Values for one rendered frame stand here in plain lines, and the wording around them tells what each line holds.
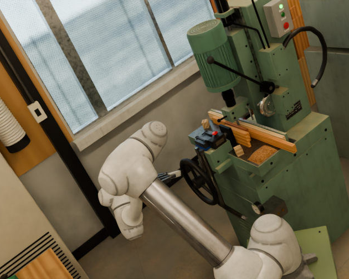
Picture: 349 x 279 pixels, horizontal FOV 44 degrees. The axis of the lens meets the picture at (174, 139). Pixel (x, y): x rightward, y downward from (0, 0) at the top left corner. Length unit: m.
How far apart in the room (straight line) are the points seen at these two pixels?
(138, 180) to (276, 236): 0.54
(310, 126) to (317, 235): 0.67
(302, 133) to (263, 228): 0.84
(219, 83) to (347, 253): 1.30
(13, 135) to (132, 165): 1.50
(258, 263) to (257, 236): 0.11
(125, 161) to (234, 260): 0.51
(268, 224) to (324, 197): 1.01
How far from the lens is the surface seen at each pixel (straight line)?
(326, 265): 1.85
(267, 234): 1.64
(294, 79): 2.37
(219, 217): 3.26
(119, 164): 1.51
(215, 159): 2.18
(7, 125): 2.88
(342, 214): 2.83
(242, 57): 2.16
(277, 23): 2.15
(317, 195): 2.58
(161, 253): 3.22
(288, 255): 1.69
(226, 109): 2.23
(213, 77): 2.10
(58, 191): 3.32
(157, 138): 1.57
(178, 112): 3.63
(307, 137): 2.37
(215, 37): 2.03
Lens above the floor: 2.10
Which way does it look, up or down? 29 degrees down
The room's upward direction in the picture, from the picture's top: 24 degrees counter-clockwise
